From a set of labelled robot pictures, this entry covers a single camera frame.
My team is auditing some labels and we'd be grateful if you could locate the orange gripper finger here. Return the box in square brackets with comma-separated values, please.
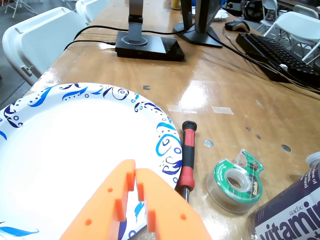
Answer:
[59, 159, 136, 240]
[135, 167, 213, 240]

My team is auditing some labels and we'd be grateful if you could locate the purple vitaminwater bottle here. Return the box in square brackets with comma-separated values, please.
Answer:
[249, 152, 320, 240]

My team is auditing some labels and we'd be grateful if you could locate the blue patterned paper plate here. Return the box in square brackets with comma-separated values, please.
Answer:
[0, 82, 183, 240]

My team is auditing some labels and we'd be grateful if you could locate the white foil-lined plate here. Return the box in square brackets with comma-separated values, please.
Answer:
[213, 9, 229, 22]

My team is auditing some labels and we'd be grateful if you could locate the red black screwdriver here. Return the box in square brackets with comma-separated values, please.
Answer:
[174, 120, 198, 201]

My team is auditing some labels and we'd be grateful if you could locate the green Scotch tape dispenser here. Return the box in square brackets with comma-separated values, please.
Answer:
[206, 149, 265, 214]

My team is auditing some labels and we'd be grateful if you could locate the black desk lamp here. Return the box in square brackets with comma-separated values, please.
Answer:
[115, 0, 186, 62]

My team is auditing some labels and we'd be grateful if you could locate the white folded plastic chair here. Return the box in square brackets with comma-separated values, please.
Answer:
[74, 0, 111, 26]
[1, 6, 87, 86]

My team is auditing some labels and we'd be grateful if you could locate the black keyboard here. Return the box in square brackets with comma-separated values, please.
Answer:
[235, 32, 320, 85]

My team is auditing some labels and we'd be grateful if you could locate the black orange computer mouse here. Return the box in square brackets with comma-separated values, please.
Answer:
[224, 19, 251, 33]

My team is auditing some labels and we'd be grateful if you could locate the black computer monitor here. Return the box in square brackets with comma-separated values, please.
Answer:
[172, 0, 224, 48]

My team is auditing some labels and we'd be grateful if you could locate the white metal folding chair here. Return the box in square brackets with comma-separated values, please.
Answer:
[259, 0, 279, 31]
[269, 11, 320, 63]

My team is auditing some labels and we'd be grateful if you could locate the black thin table cable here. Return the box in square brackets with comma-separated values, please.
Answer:
[63, 39, 117, 51]

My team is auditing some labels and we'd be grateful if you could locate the black monitor cable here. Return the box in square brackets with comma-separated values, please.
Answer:
[218, 39, 291, 82]

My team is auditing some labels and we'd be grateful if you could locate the black lamp power cable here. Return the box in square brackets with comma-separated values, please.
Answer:
[73, 24, 196, 41]

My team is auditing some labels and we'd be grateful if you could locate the brown mouse cable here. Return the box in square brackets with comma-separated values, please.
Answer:
[221, 26, 320, 95]

